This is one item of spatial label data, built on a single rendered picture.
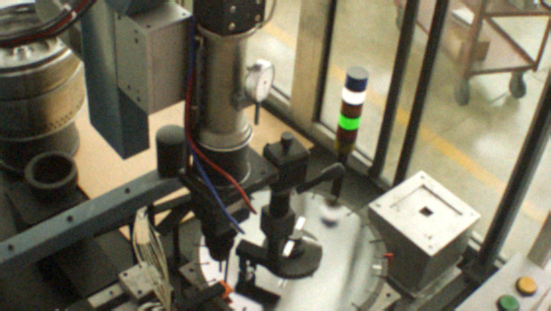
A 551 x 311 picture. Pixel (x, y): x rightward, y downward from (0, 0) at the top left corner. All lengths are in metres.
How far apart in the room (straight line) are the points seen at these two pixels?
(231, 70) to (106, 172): 0.90
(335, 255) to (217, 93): 0.50
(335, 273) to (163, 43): 0.57
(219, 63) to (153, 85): 0.09
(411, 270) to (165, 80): 0.76
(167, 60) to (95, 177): 0.87
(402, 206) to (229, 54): 0.73
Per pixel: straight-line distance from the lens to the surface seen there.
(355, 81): 1.28
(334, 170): 0.96
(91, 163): 1.67
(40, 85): 1.46
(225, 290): 1.11
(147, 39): 0.77
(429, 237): 1.36
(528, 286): 1.34
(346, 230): 1.26
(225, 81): 0.79
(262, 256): 1.11
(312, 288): 1.15
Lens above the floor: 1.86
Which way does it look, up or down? 41 degrees down
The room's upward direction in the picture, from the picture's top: 6 degrees clockwise
